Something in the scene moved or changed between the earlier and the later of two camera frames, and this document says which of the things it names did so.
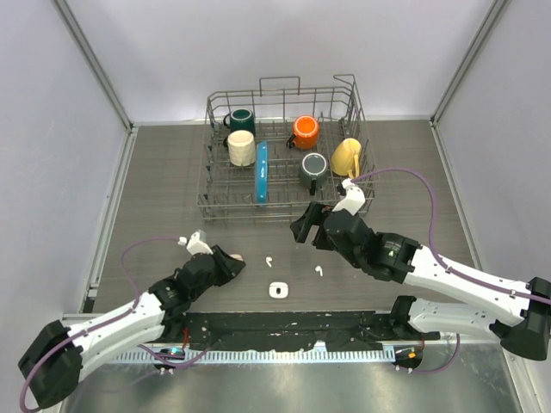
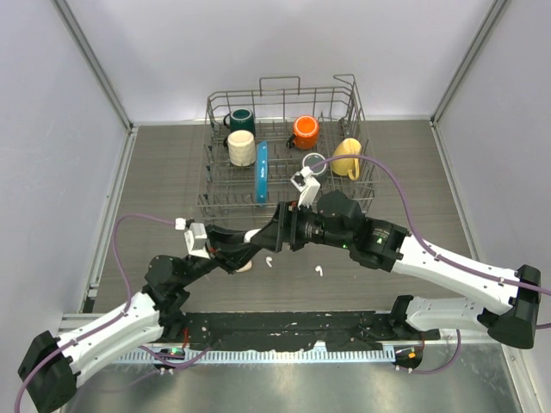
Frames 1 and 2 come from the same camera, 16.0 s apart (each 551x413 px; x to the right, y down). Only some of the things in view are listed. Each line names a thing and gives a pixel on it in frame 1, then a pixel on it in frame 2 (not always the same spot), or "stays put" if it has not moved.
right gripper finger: (313, 215) to (269, 239)
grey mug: (313, 170) stays put
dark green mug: (240, 119) stays put
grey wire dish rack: (269, 151) stays put
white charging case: (278, 290) to (247, 236)
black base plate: (331, 330) stays put
